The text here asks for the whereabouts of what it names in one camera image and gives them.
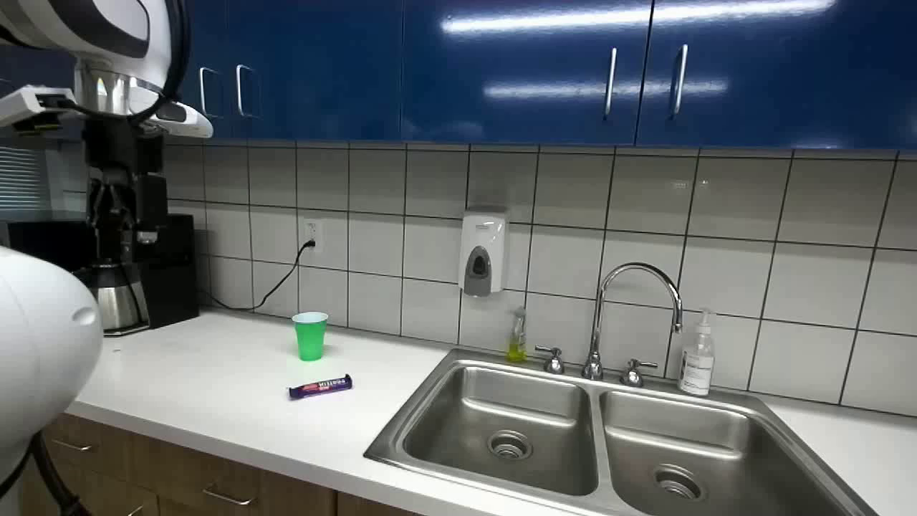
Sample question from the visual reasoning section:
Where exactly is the purple protein snack bar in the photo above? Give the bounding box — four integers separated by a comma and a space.
287, 372, 354, 401

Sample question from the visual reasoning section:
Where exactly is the black coffee maker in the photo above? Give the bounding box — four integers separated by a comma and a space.
6, 211, 204, 338

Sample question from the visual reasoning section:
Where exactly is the steel sink drain strainer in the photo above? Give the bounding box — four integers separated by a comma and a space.
488, 427, 532, 464
651, 464, 707, 506

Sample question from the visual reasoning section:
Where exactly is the blue cabinet door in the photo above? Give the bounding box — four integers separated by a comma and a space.
637, 0, 917, 155
405, 0, 657, 149
218, 0, 410, 146
175, 0, 224, 145

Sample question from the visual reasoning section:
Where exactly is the stainless steel double sink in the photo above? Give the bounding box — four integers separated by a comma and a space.
364, 347, 880, 516

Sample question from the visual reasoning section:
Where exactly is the clear pump soap bottle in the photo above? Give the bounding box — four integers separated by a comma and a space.
677, 307, 720, 401

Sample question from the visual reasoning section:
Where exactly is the steel coffee carafe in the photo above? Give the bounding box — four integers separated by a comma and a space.
91, 264, 151, 335

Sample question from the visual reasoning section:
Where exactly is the wrist camera on white mount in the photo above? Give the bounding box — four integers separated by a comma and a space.
0, 84, 215, 145

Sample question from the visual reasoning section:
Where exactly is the black power cord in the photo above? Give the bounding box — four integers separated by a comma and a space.
250, 239, 319, 317

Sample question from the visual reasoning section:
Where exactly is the chrome faucet handle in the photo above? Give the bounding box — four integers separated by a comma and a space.
532, 344, 571, 377
617, 357, 661, 390

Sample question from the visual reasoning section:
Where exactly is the white wall soap dispenser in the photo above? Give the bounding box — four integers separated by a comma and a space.
456, 211, 511, 298

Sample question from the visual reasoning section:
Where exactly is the green plastic cup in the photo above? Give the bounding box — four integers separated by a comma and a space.
290, 309, 331, 364

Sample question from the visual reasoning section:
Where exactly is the wooden drawer front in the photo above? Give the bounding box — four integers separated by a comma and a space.
36, 410, 137, 484
129, 431, 337, 516

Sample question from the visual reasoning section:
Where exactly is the chrome gooseneck faucet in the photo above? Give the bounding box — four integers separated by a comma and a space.
578, 259, 687, 384

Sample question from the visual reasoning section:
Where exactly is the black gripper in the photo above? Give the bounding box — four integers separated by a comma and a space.
84, 114, 170, 324

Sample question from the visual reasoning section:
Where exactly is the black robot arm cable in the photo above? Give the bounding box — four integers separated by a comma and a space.
132, 0, 191, 123

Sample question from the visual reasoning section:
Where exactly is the white wall outlet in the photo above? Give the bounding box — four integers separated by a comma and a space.
294, 215, 324, 264

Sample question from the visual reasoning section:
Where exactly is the yellow-green dish soap bottle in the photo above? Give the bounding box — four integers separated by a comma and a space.
505, 304, 532, 367

